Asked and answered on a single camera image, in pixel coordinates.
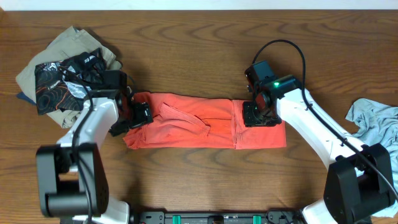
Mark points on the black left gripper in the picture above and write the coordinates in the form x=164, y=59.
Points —
x=143, y=116

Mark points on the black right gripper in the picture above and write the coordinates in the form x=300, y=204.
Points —
x=249, y=119

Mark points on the red printed t-shirt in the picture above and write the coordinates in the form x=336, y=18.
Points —
x=193, y=122

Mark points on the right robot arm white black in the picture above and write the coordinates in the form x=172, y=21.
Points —
x=359, y=176

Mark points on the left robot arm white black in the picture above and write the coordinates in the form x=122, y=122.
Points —
x=71, y=177

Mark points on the black orange patterned shorts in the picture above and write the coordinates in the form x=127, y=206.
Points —
x=63, y=85

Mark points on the khaki folded trousers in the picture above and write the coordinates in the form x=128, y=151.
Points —
x=69, y=43

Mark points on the dark blue folded garment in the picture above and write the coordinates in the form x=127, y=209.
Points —
x=22, y=96

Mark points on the light blue grey garment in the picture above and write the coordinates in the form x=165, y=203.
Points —
x=377, y=123

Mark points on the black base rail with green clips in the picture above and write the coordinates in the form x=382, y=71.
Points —
x=270, y=217

